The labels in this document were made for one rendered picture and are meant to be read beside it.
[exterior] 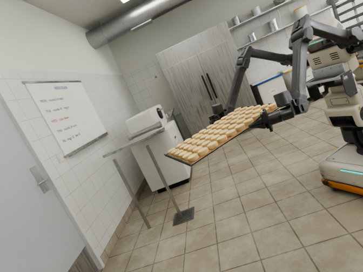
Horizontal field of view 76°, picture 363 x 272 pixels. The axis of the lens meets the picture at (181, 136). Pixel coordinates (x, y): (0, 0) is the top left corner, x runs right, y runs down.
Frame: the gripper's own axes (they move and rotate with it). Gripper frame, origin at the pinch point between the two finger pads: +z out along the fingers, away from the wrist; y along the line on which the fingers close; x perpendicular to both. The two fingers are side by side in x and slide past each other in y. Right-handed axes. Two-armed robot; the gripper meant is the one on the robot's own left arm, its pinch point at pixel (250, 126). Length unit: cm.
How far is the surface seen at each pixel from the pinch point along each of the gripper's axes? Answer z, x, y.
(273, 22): -38, 435, -63
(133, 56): 248, 372, -137
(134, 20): 167, 288, -169
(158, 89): 227, 371, -47
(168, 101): 218, 374, -14
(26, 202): 180, -11, -4
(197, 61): 103, 321, -59
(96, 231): 194, 36, 63
